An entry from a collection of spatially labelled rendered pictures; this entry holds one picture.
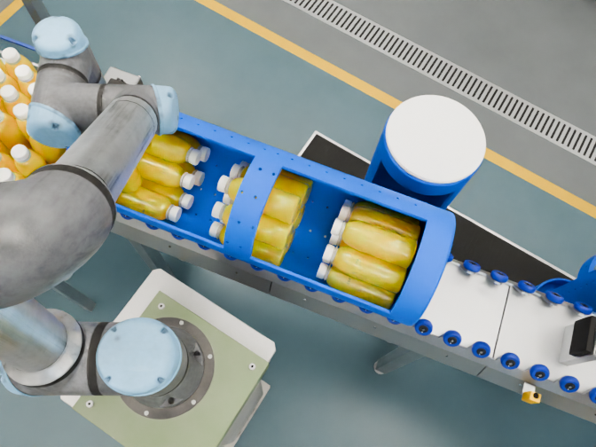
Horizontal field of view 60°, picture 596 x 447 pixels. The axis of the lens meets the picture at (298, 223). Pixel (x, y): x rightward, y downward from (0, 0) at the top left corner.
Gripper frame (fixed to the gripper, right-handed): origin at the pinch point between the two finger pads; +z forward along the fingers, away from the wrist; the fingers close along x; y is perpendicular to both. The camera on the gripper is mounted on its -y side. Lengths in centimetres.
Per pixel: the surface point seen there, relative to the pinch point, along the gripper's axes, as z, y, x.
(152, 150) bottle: 13.2, 3.2, 8.1
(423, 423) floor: 126, 112, -15
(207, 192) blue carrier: 29.3, 15.8, 9.1
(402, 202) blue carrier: 4, 64, 14
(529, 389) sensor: 35, 112, -8
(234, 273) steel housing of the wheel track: 38.5, 30.1, -6.8
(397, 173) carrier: 25, 62, 33
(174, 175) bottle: 16.7, 9.8, 5.4
